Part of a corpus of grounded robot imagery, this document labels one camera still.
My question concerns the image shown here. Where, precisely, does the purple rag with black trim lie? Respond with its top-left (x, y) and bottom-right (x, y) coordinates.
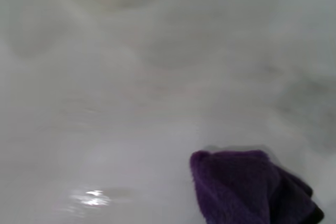
top-left (189, 150), bottom-right (325, 224)

